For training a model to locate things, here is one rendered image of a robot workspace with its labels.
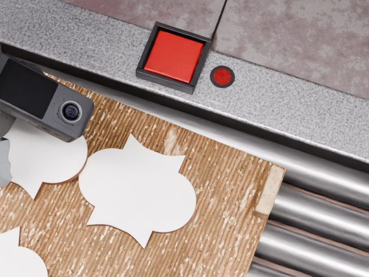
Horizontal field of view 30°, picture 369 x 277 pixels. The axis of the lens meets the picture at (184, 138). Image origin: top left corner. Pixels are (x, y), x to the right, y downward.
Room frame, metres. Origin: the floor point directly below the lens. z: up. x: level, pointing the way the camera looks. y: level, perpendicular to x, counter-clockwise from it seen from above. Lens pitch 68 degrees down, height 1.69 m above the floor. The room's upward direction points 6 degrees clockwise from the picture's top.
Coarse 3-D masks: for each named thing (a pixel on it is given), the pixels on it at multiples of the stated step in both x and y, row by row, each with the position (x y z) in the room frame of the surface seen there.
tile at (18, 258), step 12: (0, 240) 0.15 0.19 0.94; (12, 240) 0.16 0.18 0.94; (0, 252) 0.14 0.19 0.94; (12, 252) 0.14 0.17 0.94; (24, 252) 0.14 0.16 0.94; (0, 264) 0.13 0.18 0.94; (12, 264) 0.13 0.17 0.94; (24, 264) 0.13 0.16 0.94; (36, 264) 0.13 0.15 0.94; (0, 276) 0.12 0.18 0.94; (12, 276) 0.12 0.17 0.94; (24, 276) 0.12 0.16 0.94; (36, 276) 0.12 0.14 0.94; (48, 276) 0.12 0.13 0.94
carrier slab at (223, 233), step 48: (96, 96) 0.34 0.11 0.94; (96, 144) 0.28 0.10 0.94; (144, 144) 0.29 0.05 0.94; (192, 144) 0.29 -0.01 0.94; (0, 192) 0.21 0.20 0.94; (48, 192) 0.22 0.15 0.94; (240, 192) 0.24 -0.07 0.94; (48, 240) 0.16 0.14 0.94; (96, 240) 0.17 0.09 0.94; (192, 240) 0.18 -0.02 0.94; (240, 240) 0.18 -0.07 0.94
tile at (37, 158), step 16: (16, 128) 0.29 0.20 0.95; (32, 128) 0.29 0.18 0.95; (16, 144) 0.27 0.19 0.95; (32, 144) 0.27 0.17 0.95; (48, 144) 0.27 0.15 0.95; (64, 144) 0.27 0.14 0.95; (80, 144) 0.27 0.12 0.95; (16, 160) 0.25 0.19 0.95; (32, 160) 0.25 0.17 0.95; (48, 160) 0.25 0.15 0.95; (64, 160) 0.25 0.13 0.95; (80, 160) 0.25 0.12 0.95; (16, 176) 0.23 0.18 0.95; (32, 176) 0.23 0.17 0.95; (48, 176) 0.23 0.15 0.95; (64, 176) 0.23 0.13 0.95; (32, 192) 0.21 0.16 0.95
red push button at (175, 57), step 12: (168, 36) 0.44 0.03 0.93; (180, 36) 0.44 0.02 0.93; (156, 48) 0.42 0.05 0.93; (168, 48) 0.42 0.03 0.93; (180, 48) 0.42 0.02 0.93; (192, 48) 0.42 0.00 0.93; (156, 60) 0.40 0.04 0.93; (168, 60) 0.40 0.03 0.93; (180, 60) 0.41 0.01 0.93; (192, 60) 0.41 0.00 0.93; (156, 72) 0.39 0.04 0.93; (168, 72) 0.39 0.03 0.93; (180, 72) 0.39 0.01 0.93; (192, 72) 0.39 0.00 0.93
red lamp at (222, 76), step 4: (216, 72) 0.40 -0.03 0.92; (220, 72) 0.40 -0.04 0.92; (224, 72) 0.40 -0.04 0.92; (228, 72) 0.40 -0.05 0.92; (216, 76) 0.40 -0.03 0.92; (220, 76) 0.40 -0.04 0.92; (224, 76) 0.40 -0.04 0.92; (228, 76) 0.40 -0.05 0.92; (216, 80) 0.39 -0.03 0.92; (220, 80) 0.39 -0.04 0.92; (224, 80) 0.39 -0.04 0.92; (228, 80) 0.39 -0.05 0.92; (220, 84) 0.39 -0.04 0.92; (224, 84) 0.39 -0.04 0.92
